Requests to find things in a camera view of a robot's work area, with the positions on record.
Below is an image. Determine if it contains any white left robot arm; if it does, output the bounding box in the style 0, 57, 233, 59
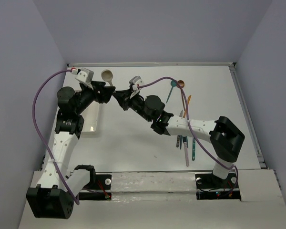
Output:
26, 81, 115, 219

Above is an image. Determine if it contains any orange plastic knife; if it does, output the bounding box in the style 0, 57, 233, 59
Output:
183, 95, 192, 118

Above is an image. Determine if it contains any teal plastic spoon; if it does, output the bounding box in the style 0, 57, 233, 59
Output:
166, 80, 177, 103

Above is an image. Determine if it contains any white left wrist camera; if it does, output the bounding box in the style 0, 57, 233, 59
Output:
75, 68, 94, 88

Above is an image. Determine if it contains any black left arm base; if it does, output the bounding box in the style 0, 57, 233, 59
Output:
67, 165, 112, 201

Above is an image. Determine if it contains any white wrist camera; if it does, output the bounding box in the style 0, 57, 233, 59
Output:
129, 76, 143, 99
75, 68, 94, 88

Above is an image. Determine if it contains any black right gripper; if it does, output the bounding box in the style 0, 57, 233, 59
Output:
113, 88, 153, 123

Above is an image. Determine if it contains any white right container tray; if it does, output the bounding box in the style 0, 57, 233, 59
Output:
82, 102, 100, 134

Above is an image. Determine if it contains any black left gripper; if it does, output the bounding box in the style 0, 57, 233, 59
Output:
74, 80, 115, 115

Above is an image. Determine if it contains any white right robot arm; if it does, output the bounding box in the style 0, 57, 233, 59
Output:
113, 89, 245, 187

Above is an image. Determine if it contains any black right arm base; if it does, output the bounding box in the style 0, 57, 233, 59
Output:
195, 172, 241, 200

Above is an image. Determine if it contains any knife with pink handle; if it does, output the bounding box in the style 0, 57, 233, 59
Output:
183, 136, 189, 167

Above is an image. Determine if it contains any copper metal spoon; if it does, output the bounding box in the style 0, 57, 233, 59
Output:
177, 80, 186, 111

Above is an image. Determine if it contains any beige plastic spoon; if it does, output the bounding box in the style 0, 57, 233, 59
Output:
101, 70, 113, 86

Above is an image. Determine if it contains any knife with teal handle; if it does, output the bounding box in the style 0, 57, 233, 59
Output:
192, 138, 196, 161

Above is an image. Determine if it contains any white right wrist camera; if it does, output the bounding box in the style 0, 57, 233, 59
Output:
129, 76, 143, 99

